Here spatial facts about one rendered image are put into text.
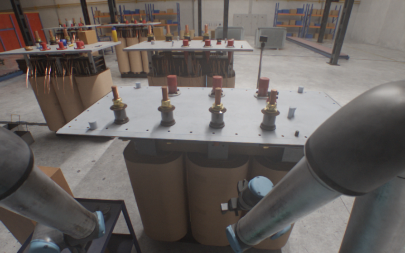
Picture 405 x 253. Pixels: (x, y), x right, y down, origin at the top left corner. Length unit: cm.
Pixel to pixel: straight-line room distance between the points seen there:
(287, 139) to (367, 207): 62
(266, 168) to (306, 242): 123
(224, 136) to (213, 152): 25
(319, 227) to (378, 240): 202
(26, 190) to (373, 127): 52
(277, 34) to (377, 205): 1309
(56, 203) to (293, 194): 48
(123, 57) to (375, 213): 705
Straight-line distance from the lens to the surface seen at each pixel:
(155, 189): 146
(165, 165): 130
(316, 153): 32
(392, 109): 32
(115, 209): 138
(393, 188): 45
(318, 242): 242
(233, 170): 126
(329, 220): 264
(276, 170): 129
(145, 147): 128
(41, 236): 87
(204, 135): 99
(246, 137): 100
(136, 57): 699
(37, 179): 46
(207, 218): 161
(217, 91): 99
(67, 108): 371
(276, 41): 1351
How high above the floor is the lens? 189
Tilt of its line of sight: 30 degrees down
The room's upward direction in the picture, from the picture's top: straight up
